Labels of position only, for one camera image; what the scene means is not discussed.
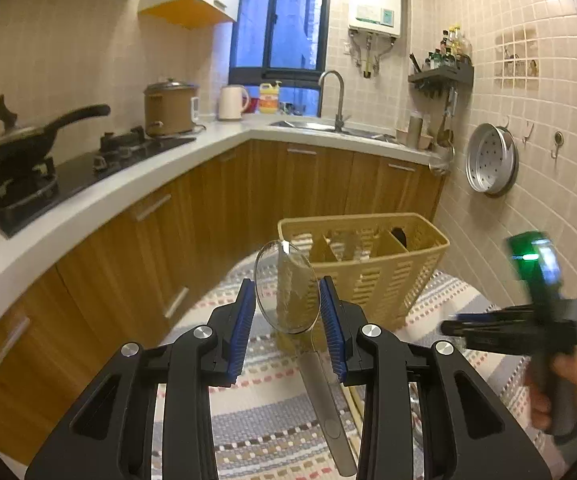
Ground pan lid with black handle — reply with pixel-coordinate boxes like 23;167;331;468
0;94;62;153

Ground hanging wooden utensils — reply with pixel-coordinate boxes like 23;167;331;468
436;87;457;161

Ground brown rice cooker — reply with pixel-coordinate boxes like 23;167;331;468
143;78;202;138

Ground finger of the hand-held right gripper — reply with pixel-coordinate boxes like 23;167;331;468
441;319;537;352
455;309;535;323

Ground cream electric kettle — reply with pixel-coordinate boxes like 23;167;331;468
217;85;250;122

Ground metal spoon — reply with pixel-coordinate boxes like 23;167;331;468
253;239;358;478

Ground round metal steamer tray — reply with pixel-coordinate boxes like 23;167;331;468
466;122;519;197

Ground steel sink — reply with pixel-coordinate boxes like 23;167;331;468
269;119;397;142

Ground water heater pipes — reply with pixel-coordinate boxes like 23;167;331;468
349;30;394;80

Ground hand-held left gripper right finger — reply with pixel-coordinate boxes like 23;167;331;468
319;275;552;480

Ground black glass gas stove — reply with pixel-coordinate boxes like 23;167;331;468
0;127;196;240

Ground beige plastic utensil basket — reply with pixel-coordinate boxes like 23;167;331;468
277;212;451;356

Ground row of seasoning bottles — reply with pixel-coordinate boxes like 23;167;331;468
426;25;472;71

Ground striped woven mat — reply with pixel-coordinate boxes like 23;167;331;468
151;242;569;480

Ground steel kitchen faucet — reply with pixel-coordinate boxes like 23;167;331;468
317;70;352;133

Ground dark framed window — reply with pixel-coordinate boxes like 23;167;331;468
229;0;333;93

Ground white gas water heater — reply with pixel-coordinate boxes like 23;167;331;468
347;0;402;38

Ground dark wall rack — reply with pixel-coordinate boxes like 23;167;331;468
407;66;474;98

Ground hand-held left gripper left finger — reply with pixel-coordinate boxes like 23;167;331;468
26;276;256;480

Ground yellow detergent bottle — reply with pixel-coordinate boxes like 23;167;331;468
259;80;282;115

